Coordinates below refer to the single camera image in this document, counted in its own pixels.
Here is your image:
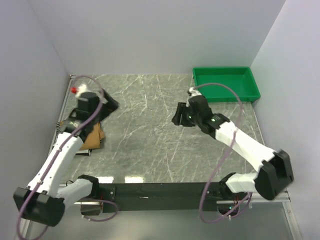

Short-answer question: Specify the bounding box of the aluminium left side rail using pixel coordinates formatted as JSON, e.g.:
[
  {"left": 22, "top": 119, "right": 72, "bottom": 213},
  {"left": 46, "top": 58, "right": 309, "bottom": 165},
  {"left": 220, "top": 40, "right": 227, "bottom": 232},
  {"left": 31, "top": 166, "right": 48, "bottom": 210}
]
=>
[{"left": 42, "top": 74, "right": 76, "bottom": 176}]

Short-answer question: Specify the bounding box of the aluminium front rail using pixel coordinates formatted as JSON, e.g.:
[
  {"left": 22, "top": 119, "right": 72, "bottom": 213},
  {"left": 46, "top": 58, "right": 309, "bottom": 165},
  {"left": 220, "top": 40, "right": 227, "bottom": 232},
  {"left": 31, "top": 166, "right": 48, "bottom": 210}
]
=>
[{"left": 19, "top": 181, "right": 291, "bottom": 226}]

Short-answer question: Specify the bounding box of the black base beam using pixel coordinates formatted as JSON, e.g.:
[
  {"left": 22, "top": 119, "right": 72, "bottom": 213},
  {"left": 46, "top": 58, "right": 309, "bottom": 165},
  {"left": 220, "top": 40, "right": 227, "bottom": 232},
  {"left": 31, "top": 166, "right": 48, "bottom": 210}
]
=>
[{"left": 74, "top": 182, "right": 250, "bottom": 216}]

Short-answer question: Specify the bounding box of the aluminium rail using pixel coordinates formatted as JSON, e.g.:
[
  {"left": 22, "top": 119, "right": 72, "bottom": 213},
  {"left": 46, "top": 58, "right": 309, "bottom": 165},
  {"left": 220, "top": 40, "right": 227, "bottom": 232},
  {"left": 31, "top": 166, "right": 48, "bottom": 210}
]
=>
[
  {"left": 19, "top": 181, "right": 291, "bottom": 226},
  {"left": 42, "top": 74, "right": 76, "bottom": 176}
]

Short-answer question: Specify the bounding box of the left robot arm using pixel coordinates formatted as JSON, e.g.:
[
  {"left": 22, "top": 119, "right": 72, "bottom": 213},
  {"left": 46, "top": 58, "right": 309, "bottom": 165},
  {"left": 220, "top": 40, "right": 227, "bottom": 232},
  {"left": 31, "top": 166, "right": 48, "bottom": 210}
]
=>
[{"left": 13, "top": 90, "right": 119, "bottom": 227}]

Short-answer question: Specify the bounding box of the green plastic bin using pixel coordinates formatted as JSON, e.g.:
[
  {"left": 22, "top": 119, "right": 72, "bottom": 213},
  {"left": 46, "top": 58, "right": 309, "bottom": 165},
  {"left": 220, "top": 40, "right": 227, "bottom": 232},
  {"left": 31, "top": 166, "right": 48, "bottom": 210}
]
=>
[{"left": 192, "top": 66, "right": 261, "bottom": 103}]

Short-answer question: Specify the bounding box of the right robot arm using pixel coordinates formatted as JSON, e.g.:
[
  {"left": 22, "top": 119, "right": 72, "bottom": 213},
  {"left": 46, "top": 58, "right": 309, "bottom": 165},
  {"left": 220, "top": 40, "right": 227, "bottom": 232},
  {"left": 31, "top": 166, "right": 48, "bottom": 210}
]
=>
[{"left": 171, "top": 95, "right": 294, "bottom": 201}]

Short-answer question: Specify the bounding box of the tan tank top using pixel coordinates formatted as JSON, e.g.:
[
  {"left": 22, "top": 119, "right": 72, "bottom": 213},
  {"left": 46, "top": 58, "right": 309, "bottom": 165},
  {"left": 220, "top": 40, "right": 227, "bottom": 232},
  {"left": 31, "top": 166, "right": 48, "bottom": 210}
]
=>
[{"left": 80, "top": 122, "right": 105, "bottom": 151}]

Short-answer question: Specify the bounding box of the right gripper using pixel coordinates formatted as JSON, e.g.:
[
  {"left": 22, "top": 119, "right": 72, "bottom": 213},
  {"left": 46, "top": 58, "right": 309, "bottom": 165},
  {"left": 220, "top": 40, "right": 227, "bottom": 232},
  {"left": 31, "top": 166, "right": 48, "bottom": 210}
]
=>
[{"left": 171, "top": 102, "right": 202, "bottom": 128}]

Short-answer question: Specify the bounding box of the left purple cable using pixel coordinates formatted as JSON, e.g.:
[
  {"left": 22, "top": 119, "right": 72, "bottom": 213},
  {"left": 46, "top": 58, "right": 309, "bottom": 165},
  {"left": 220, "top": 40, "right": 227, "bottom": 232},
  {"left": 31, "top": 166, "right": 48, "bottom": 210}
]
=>
[{"left": 16, "top": 74, "right": 120, "bottom": 240}]

